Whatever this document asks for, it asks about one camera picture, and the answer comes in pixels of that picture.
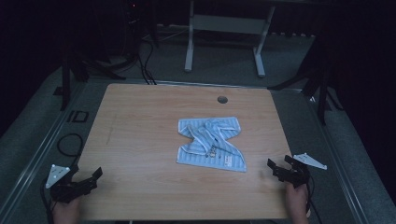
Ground blue striped towel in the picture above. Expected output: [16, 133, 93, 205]
[176, 116, 248, 173]

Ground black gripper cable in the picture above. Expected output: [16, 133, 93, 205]
[305, 175, 325, 224]
[39, 178, 55, 224]

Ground person's left hand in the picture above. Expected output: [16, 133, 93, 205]
[51, 197, 81, 224]

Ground person's right hand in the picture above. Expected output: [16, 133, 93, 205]
[285, 182, 312, 224]

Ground white metal desk frame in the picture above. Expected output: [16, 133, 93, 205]
[183, 0, 276, 78]

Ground black looped cable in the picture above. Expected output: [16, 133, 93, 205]
[56, 133, 85, 167]

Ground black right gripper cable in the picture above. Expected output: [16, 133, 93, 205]
[305, 175, 325, 224]

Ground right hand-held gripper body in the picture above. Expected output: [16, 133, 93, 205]
[279, 152, 328, 189]

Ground black metal stand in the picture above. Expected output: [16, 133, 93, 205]
[51, 46, 127, 112]
[266, 31, 345, 127]

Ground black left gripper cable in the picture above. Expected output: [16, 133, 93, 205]
[39, 178, 55, 224]

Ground black floor cables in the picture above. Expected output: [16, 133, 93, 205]
[135, 38, 158, 86]

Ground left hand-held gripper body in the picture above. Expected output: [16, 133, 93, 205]
[45, 163, 92, 204]

